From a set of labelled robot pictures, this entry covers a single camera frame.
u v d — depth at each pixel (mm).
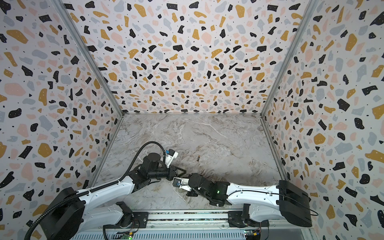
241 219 657
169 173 702
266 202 448
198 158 973
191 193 673
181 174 762
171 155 738
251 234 715
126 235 705
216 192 560
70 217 399
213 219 762
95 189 477
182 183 627
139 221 731
